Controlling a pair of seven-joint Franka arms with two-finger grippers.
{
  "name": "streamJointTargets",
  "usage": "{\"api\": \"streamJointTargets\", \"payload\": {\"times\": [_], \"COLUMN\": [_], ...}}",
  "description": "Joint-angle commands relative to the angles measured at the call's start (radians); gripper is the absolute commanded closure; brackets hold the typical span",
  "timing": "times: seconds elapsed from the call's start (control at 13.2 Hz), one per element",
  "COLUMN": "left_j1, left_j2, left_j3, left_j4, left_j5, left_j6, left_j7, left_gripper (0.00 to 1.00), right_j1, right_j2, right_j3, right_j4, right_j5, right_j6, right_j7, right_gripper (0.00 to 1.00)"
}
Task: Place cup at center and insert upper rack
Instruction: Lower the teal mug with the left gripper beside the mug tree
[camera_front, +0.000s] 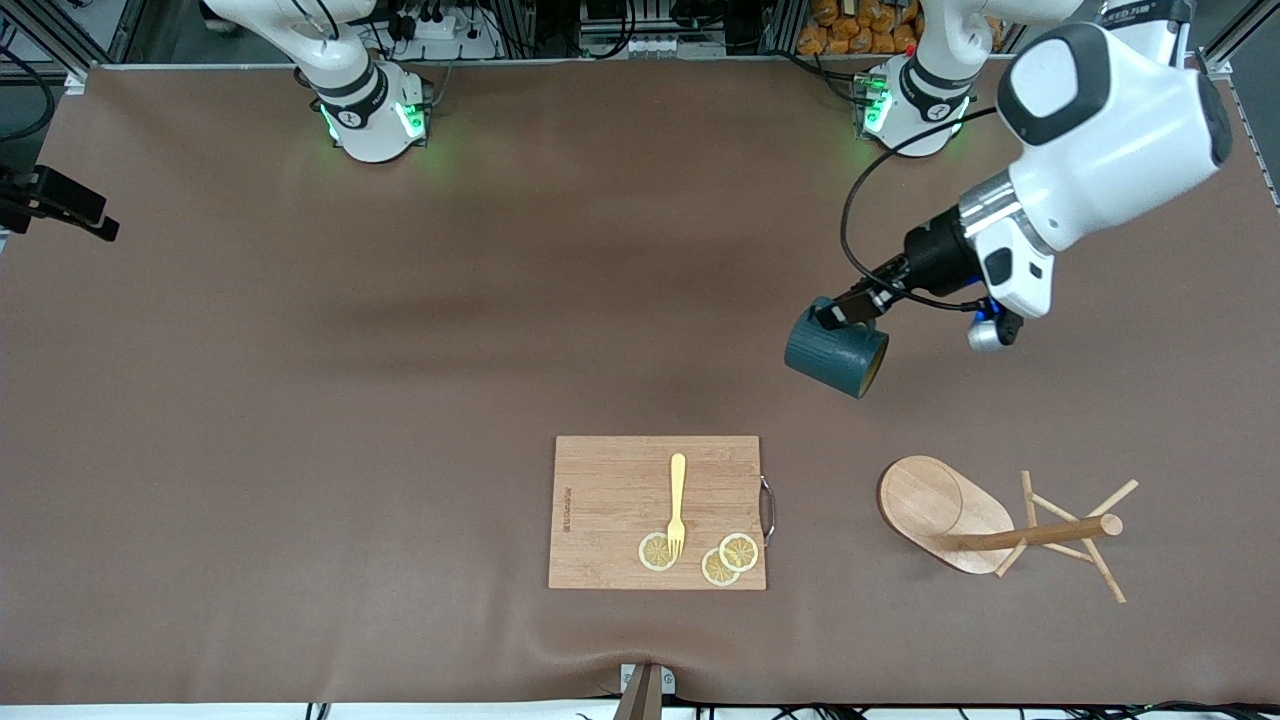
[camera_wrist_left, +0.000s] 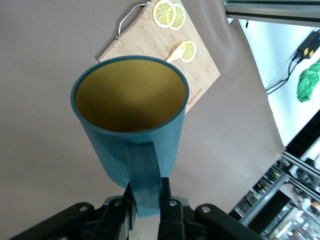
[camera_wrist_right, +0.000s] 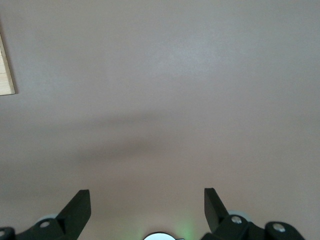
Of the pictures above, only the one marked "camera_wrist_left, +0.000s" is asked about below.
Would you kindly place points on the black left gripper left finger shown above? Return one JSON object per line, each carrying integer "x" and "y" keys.
{"x": 112, "y": 220}

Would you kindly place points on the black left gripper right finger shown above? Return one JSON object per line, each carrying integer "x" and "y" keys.
{"x": 172, "y": 220}

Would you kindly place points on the dark teal cup yellow inside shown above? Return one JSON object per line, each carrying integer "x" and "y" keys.
{"x": 130, "y": 100}

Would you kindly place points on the aluminium storage shelf rack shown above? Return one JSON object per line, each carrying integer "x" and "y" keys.
{"x": 287, "y": 195}

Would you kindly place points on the brown table mat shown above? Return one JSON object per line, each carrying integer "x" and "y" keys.
{"x": 37, "y": 100}

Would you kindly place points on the yellow plastic fork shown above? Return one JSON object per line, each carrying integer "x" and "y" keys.
{"x": 175, "y": 56}

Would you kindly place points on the lemon slice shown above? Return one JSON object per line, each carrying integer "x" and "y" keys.
{"x": 163, "y": 13}
{"x": 180, "y": 17}
{"x": 190, "y": 51}

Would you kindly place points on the green cloth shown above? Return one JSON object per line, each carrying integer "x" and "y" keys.
{"x": 307, "y": 85}

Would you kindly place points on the aluminium camera post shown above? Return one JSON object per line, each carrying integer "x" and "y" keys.
{"x": 262, "y": 11}

